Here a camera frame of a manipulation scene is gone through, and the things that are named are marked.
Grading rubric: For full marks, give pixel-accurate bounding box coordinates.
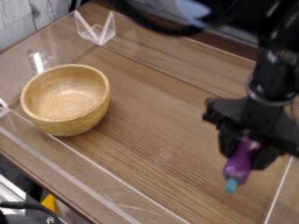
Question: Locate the purple toy eggplant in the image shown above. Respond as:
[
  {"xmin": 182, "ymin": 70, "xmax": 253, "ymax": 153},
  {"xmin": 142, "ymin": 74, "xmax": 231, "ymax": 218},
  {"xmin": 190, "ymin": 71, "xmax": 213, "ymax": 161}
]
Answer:
[{"xmin": 223, "ymin": 137, "xmax": 262, "ymax": 193}]

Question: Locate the brown wooden bowl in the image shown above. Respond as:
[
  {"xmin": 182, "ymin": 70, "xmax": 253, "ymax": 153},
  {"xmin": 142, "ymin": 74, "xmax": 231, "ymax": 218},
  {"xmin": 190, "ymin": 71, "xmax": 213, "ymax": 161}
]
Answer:
[{"xmin": 20, "ymin": 64, "xmax": 111, "ymax": 137}]

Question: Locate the black cable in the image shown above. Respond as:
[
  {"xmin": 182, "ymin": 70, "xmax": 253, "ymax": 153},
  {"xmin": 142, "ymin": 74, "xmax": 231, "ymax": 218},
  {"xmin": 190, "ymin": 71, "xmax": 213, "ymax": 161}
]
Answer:
[{"xmin": 0, "ymin": 200, "xmax": 57, "ymax": 224}]

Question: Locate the clear acrylic corner bracket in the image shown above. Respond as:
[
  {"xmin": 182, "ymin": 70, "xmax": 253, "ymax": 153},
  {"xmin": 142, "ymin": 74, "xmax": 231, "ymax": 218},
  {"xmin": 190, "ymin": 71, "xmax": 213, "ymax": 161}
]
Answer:
[{"xmin": 74, "ymin": 11, "xmax": 117, "ymax": 46}]

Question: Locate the clear acrylic tray wall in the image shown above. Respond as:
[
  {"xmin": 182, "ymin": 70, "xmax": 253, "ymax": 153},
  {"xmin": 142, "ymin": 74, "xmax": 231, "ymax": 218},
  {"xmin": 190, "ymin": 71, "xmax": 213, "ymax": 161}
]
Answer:
[{"xmin": 0, "ymin": 4, "xmax": 299, "ymax": 224}]

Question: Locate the yellow black device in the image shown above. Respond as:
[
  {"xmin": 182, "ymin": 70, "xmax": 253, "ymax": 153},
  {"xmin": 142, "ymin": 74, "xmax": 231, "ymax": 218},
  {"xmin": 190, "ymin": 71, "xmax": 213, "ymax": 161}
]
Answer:
[{"xmin": 42, "ymin": 193, "xmax": 71, "ymax": 224}]

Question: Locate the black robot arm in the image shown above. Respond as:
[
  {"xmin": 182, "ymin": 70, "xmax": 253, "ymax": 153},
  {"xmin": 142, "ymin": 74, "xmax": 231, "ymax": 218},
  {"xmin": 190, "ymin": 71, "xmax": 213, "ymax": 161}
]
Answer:
[{"xmin": 113, "ymin": 0, "xmax": 299, "ymax": 170}]

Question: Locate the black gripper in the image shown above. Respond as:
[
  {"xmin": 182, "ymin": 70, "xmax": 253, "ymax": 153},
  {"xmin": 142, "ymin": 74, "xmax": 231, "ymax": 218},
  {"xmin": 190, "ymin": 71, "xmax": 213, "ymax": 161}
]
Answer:
[{"xmin": 202, "ymin": 97, "xmax": 299, "ymax": 170}]

